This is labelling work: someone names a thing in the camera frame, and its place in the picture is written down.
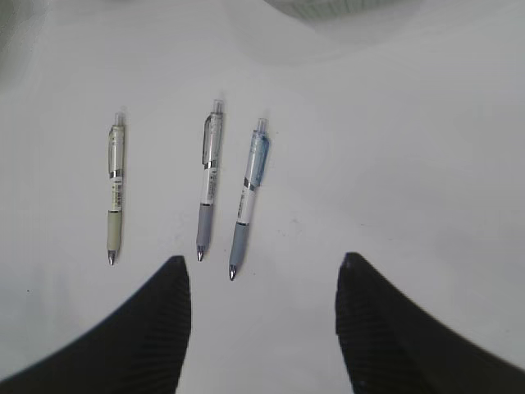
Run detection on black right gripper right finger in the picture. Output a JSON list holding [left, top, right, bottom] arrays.
[[335, 252, 524, 393]]

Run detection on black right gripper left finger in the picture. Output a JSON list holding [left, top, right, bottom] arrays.
[[1, 256, 191, 393]]

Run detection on light blue retractable pen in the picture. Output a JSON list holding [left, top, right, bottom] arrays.
[[228, 118, 270, 282]]

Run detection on beige retractable pen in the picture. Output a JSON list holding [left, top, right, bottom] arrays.
[[107, 112, 126, 266]]

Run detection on green plastic woven basket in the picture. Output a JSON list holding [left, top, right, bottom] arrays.
[[267, 0, 404, 21]]

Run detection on grey retractable pen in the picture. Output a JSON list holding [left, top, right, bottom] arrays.
[[196, 99, 224, 262]]

